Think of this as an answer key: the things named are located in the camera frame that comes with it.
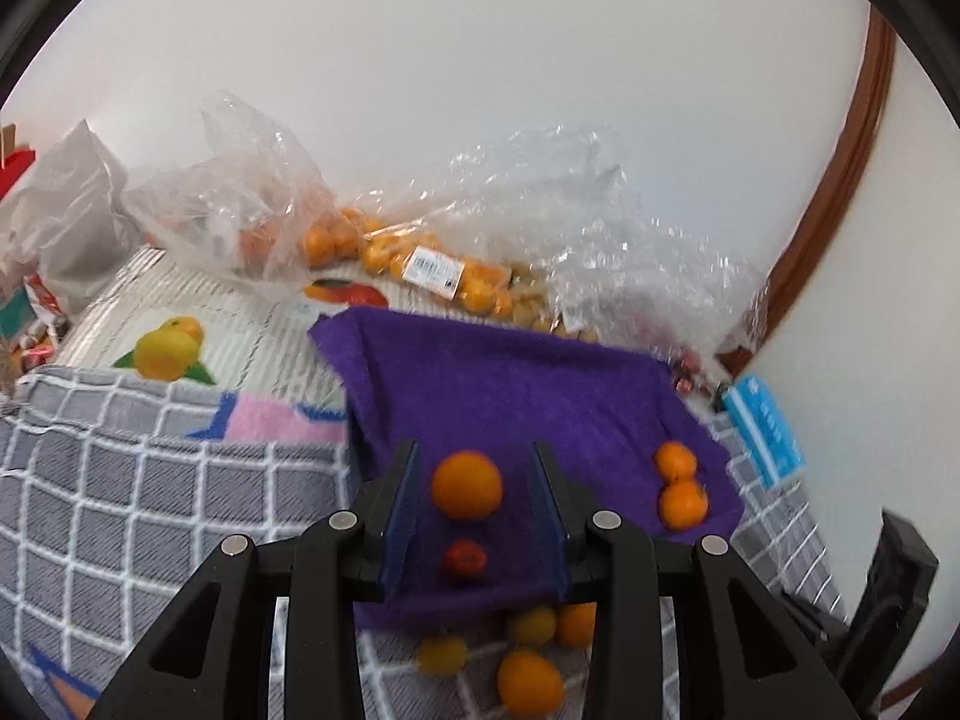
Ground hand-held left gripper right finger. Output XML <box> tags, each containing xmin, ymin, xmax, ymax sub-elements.
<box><xmin>525</xmin><ymin>441</ymin><xmax>863</xmax><ymax>720</ymax></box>

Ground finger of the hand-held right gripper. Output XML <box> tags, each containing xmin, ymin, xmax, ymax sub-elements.
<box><xmin>855</xmin><ymin>510</ymin><xmax>940</xmax><ymax>717</ymax></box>
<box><xmin>780</xmin><ymin>589</ymin><xmax>860</xmax><ymax>665</ymax></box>

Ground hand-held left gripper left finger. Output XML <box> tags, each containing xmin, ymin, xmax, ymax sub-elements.
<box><xmin>86</xmin><ymin>439</ymin><xmax>421</xmax><ymax>720</ymax></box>

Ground red tomato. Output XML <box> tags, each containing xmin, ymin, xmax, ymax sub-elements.
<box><xmin>440</xmin><ymin>538</ymin><xmax>487</xmax><ymax>582</ymax></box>

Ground large mandarin orange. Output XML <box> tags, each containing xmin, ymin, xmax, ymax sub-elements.
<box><xmin>431</xmin><ymin>451</ymin><xmax>504</xmax><ymax>522</ymax></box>

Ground yellow-green plum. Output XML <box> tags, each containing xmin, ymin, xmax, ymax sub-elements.
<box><xmin>416</xmin><ymin>634</ymin><xmax>470</xmax><ymax>677</ymax></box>
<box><xmin>504</xmin><ymin>606</ymin><xmax>558</xmax><ymax>647</ymax></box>

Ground purple towel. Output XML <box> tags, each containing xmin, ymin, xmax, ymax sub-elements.
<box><xmin>307</xmin><ymin>306</ymin><xmax>747</xmax><ymax>635</ymax></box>

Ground blue tissue box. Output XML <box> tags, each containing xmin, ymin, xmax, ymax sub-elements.
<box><xmin>721</xmin><ymin>373</ymin><xmax>807</xmax><ymax>492</ymax></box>

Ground clear bag of brown longans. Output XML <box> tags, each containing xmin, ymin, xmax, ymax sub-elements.
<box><xmin>502</xmin><ymin>255</ymin><xmax>601</xmax><ymax>346</ymax></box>

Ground fruit print striped mat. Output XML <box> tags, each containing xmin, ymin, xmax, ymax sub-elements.
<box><xmin>45</xmin><ymin>244</ymin><xmax>398</xmax><ymax>421</ymax></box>

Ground grey checked blanket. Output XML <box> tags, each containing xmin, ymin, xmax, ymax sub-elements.
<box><xmin>0</xmin><ymin>366</ymin><xmax>856</xmax><ymax>720</ymax></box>

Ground labelled bag of small oranges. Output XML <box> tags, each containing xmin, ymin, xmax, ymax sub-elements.
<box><xmin>352</xmin><ymin>187</ymin><xmax>526</xmax><ymax>320</ymax></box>

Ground crumpled clear plastic bag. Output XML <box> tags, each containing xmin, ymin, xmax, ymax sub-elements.
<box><xmin>420</xmin><ymin>124</ymin><xmax>773</xmax><ymax>376</ymax></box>

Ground clear bag of mandarins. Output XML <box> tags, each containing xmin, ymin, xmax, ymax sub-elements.
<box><xmin>120</xmin><ymin>88</ymin><xmax>361</xmax><ymax>290</ymax></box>

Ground small cosmetic bottles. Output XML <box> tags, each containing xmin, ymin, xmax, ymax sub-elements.
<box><xmin>15</xmin><ymin>322</ymin><xmax>72</xmax><ymax>365</ymax></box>

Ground teal and white carton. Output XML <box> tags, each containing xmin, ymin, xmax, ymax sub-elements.
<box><xmin>0</xmin><ymin>292</ymin><xmax>42</xmax><ymax>350</ymax></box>

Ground white plastic bag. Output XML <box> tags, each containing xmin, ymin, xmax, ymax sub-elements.
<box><xmin>0</xmin><ymin>118</ymin><xmax>143</xmax><ymax>316</ymax></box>

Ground red paper bag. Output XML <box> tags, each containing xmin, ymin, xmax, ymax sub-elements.
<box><xmin>0</xmin><ymin>124</ymin><xmax>38</xmax><ymax>200</ymax></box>

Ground brown wooden door frame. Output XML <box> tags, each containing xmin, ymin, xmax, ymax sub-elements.
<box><xmin>712</xmin><ymin>4</ymin><xmax>897</xmax><ymax>380</ymax></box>

